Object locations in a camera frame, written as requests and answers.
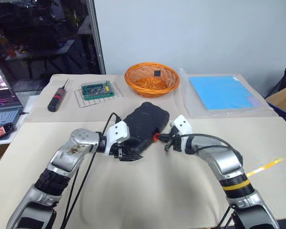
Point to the blue board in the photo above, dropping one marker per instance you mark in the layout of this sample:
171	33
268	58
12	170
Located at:
224	93

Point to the cardboard box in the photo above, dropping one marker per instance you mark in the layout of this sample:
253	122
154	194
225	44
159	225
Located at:
283	102

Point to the black red precision screwdriver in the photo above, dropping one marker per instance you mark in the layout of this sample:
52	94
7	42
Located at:
56	100

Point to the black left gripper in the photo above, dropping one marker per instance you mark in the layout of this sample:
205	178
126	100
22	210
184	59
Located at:
116	151

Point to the metal frame post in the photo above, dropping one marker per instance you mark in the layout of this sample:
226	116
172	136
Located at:
97	35

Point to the clear plastic bag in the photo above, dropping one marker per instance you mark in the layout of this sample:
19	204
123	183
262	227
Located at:
193	112

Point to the orange woven basket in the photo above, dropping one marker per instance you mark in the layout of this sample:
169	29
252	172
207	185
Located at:
152	89

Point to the beige table mat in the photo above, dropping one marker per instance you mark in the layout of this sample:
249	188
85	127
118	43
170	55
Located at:
145	190
90	115

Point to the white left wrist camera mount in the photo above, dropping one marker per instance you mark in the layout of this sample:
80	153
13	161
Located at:
118	132

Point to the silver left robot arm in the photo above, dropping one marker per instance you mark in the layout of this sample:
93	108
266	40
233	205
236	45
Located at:
69	155

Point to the black smartphone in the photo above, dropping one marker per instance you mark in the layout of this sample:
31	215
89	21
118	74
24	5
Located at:
1	132

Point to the green screwdriver bit case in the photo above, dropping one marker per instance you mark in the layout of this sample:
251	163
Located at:
97	91

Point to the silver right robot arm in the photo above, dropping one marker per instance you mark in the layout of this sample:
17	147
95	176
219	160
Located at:
226	162

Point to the small black square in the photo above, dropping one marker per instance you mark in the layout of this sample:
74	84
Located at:
157	73

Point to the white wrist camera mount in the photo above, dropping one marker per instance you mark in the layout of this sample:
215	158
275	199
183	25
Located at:
118	132
183	124

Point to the open laptop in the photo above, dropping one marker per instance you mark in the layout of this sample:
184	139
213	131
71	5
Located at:
2	105

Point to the black hard case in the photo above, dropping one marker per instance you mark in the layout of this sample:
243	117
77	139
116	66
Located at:
145	121

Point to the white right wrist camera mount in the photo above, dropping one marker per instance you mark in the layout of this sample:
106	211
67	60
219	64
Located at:
183	124

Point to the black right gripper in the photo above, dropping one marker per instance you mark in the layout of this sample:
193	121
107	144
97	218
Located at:
176	143

